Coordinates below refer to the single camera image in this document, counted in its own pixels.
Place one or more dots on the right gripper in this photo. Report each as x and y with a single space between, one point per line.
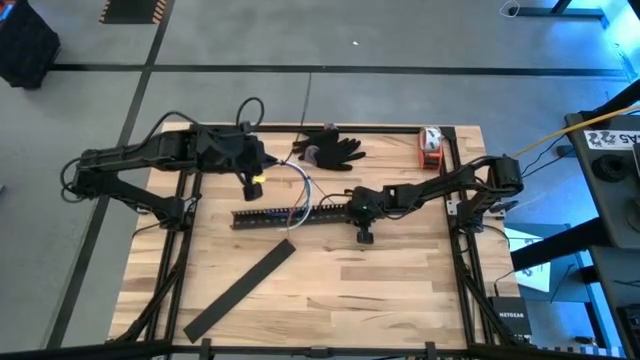
367 200

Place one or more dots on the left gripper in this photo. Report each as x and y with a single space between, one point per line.
225 147

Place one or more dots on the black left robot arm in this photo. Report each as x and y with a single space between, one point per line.
130 150

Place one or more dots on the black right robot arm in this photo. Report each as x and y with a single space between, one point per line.
435 185

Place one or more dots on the black work glove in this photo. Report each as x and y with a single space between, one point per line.
340 156
325 140

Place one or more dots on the orange tape dispenser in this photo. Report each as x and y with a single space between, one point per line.
431 160

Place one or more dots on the black clamp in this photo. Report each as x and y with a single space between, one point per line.
505 205

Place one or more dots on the white paper sheet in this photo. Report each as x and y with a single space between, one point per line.
535 280

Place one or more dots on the black table leg beam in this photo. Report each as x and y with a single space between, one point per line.
555 246

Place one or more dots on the black mat with orange stripes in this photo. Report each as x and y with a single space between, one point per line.
132 10

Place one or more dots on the black spool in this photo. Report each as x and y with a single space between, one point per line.
609 168

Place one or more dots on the dark grey side table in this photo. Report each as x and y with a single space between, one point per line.
615 210

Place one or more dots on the white printed label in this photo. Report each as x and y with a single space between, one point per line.
610 140

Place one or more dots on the black storage crate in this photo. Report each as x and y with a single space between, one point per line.
27 47

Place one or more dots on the black desk base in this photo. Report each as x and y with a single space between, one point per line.
560 11

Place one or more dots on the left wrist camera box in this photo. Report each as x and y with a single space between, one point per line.
253 192

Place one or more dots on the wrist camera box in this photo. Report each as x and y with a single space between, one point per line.
365 236
253 192

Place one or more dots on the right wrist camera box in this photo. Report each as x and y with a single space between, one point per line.
365 236

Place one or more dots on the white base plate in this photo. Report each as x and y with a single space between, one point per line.
141 207
451 207

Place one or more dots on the flat black duct cover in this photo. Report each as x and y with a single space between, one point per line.
240 290

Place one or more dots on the black aluminium table frame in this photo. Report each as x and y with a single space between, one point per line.
275 351

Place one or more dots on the black Netgear network switch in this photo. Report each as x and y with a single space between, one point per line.
510 315

